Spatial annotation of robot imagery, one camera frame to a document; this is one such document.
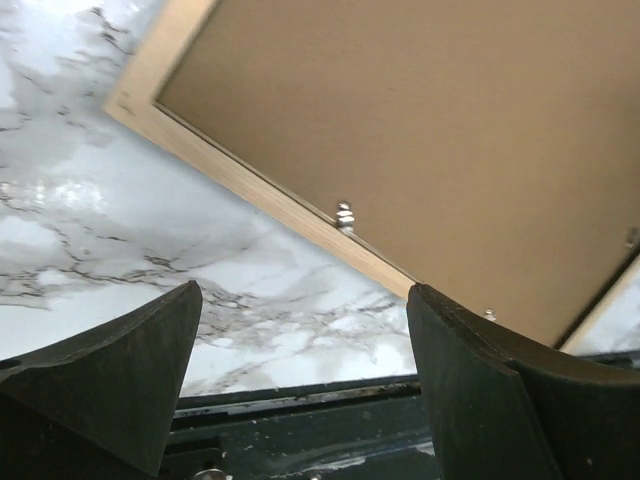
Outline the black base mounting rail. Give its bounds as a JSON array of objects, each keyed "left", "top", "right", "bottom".
[{"left": 159, "top": 375, "right": 440, "bottom": 479}]

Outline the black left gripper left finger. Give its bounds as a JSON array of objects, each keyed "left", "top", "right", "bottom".
[{"left": 1, "top": 281, "right": 203, "bottom": 479}]

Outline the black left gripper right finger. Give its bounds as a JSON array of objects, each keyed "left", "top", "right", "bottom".
[{"left": 407, "top": 284, "right": 639, "bottom": 479}]

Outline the brown cardboard backing sheet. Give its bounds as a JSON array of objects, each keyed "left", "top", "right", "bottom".
[{"left": 154, "top": 0, "right": 640, "bottom": 349}]

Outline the rectangular picture frame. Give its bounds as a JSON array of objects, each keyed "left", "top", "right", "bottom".
[{"left": 102, "top": 0, "right": 640, "bottom": 356}]

